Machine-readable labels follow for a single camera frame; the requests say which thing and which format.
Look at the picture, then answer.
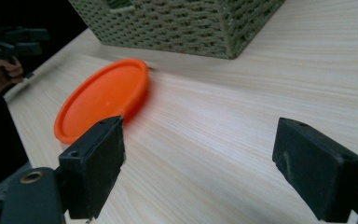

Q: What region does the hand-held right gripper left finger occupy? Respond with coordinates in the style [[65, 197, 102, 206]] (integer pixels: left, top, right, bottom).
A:
[[58, 115, 127, 220]]

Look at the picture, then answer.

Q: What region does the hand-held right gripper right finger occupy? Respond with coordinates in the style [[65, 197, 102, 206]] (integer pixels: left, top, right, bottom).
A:
[[271, 117, 358, 224]]

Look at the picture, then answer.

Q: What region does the orange plastic plate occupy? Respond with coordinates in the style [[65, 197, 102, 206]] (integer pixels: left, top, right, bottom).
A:
[[53, 58, 150, 146]]

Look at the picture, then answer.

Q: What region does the green woven basket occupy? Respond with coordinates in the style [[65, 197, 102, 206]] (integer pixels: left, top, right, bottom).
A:
[[68, 0, 287, 61]]

